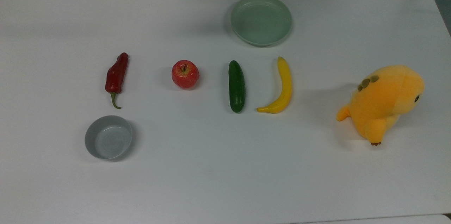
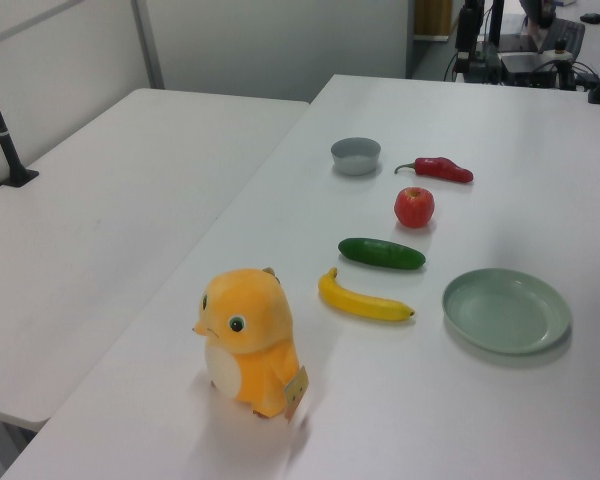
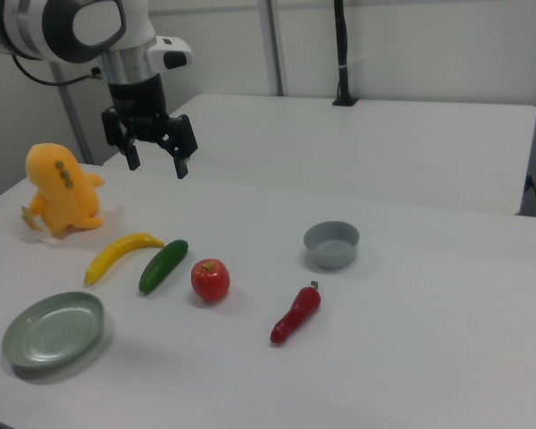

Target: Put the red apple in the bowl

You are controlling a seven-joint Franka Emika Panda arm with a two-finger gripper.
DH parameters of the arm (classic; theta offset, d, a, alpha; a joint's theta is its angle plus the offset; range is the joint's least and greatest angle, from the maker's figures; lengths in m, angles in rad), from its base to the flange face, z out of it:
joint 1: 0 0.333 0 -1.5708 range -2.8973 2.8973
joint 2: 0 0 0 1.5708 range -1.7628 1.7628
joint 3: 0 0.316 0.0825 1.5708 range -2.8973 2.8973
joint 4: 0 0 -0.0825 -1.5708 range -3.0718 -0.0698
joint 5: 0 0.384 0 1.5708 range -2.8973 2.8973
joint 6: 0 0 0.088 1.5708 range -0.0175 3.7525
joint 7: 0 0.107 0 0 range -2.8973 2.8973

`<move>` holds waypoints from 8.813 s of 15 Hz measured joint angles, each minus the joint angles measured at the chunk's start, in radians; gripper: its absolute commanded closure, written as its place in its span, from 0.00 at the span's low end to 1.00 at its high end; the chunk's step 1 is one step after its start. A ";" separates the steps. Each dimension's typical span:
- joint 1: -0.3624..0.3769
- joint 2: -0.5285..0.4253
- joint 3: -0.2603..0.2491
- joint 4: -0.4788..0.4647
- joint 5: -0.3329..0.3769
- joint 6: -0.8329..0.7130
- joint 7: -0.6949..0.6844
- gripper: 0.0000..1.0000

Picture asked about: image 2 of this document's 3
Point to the white side table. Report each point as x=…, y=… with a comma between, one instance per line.
x=105, y=200

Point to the black keyboard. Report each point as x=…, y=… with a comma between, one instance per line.
x=565, y=35

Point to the black electronics box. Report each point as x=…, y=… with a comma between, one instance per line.
x=527, y=70

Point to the yellow banana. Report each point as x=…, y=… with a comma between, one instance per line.
x=360, y=302

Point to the black pole with flat base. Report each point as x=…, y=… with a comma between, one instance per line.
x=2, y=135

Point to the green cucumber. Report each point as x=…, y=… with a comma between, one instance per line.
x=380, y=253

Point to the black computer mouse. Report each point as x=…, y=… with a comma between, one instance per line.
x=591, y=18

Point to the orange plush toy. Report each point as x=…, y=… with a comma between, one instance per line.
x=250, y=320

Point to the pale green plate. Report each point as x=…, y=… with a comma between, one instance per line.
x=505, y=312

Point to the grey bowl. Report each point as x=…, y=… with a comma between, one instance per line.
x=355, y=162

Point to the red apple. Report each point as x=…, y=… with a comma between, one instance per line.
x=414, y=207

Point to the grey metal partition post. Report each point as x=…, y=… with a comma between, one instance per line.
x=147, y=45

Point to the red chili pepper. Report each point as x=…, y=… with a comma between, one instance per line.
x=440, y=169

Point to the brown wooden board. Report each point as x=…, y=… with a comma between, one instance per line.
x=432, y=17

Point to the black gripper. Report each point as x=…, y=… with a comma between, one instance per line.
x=469, y=30

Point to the thin black upright pole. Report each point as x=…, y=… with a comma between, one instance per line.
x=497, y=20

